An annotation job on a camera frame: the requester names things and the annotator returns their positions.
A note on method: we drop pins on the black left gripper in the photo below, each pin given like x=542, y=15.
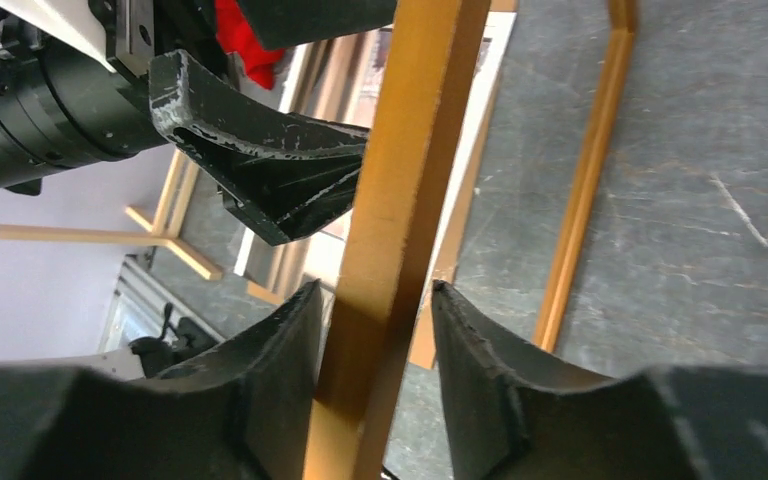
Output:
x=137, y=31

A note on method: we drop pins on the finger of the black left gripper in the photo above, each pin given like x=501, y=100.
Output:
x=285, y=176

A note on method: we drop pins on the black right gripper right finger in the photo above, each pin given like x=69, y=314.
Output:
x=514, y=411

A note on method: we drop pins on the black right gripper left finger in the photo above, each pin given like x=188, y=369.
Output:
x=240, y=410

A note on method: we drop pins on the wooden picture frame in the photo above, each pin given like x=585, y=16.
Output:
x=400, y=194

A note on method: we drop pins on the brown backing board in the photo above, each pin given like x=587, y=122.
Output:
x=343, y=85

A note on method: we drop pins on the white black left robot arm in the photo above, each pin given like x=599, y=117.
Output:
x=84, y=82

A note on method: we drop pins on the red cloth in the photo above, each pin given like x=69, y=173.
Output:
x=245, y=46

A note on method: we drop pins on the wooden rack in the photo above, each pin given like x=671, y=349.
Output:
x=162, y=228

